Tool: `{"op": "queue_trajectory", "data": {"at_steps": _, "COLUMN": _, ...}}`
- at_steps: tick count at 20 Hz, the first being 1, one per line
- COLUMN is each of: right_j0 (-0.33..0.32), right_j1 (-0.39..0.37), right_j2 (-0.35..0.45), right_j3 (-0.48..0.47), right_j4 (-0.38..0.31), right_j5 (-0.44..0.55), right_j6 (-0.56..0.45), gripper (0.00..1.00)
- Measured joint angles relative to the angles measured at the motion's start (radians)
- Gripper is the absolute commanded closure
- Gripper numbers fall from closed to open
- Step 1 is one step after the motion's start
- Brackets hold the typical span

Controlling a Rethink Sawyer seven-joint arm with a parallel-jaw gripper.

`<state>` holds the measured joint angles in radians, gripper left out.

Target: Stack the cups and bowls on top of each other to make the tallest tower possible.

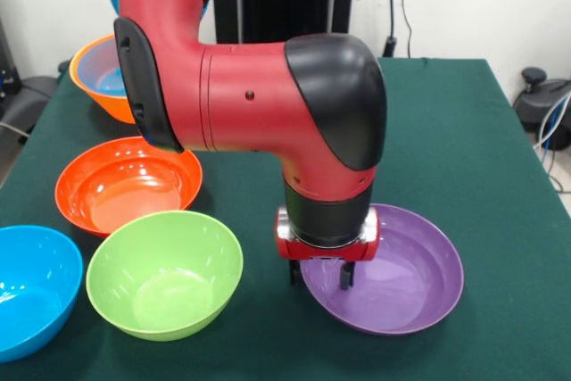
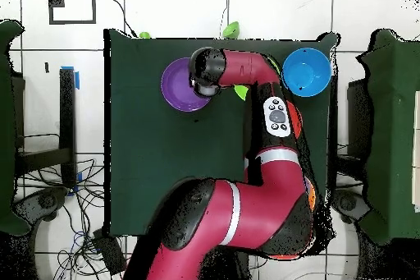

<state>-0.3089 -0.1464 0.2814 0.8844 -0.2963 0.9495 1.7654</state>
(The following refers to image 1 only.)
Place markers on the purple bowl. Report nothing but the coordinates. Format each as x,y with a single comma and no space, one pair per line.
401,283

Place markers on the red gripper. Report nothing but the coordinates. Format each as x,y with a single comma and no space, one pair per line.
328,252

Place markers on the green bowl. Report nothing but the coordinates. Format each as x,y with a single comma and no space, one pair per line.
165,292

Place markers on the black round base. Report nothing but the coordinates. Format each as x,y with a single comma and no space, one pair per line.
535,104

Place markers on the dark green tablecloth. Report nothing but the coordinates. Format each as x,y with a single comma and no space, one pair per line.
468,176

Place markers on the red bowl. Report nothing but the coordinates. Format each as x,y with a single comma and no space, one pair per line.
116,189

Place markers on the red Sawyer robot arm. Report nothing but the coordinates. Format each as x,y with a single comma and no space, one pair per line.
250,100

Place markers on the orange bowl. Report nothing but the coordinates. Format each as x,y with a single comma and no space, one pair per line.
111,104

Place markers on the black equipment box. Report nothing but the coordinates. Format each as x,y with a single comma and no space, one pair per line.
6,64

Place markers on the grey round base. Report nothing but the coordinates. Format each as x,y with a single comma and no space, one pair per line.
31,95

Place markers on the translucent blue bowl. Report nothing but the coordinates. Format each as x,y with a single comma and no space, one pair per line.
96,68

